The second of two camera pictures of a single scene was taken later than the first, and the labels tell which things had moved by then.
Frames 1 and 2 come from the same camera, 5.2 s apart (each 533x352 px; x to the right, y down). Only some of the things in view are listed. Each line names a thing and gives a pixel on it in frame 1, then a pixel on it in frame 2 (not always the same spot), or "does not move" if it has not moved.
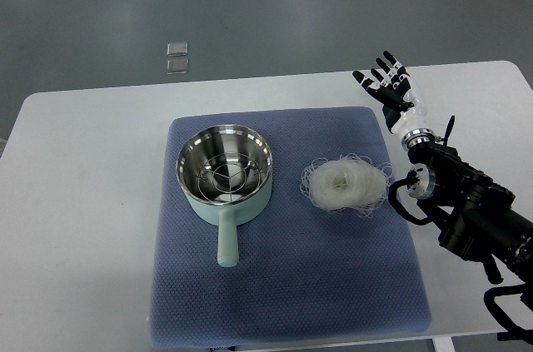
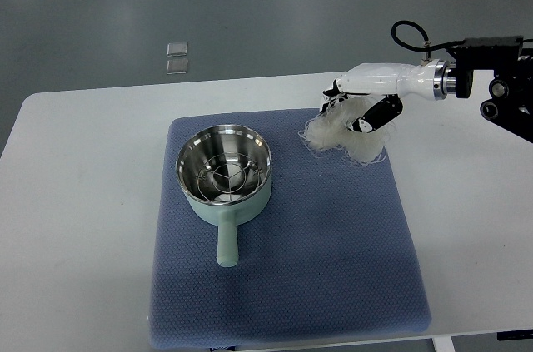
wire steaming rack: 229,177 does not move
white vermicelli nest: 348,183 -> 328,131
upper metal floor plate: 176,49 does not move
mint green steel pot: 226,172 does not move
